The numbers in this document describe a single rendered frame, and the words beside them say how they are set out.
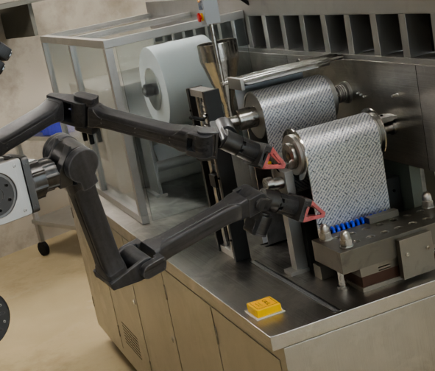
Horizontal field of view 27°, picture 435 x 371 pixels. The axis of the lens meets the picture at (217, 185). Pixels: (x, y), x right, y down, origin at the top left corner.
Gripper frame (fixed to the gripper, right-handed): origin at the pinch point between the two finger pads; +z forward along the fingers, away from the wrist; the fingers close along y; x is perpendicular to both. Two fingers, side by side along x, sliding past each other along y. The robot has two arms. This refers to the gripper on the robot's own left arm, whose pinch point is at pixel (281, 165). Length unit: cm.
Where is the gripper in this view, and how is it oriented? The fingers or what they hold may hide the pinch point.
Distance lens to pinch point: 258.1
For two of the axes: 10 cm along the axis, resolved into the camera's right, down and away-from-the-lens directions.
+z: 8.5, 3.5, 4.0
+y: 3.8, 1.2, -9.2
